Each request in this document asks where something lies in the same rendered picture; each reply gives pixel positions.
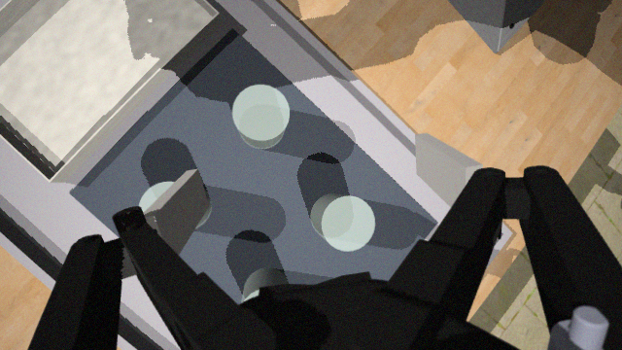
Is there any clear glass cylinder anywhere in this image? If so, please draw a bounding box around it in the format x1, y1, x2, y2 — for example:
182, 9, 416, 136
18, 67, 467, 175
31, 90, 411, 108
232, 85, 290, 150
310, 193, 375, 252
241, 267, 290, 303
139, 181, 212, 228

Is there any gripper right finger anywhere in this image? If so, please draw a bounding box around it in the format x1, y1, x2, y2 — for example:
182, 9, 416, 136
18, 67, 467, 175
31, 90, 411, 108
349, 133, 622, 350

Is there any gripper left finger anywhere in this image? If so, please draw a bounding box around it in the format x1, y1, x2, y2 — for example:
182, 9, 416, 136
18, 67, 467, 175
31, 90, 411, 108
27, 169, 280, 350

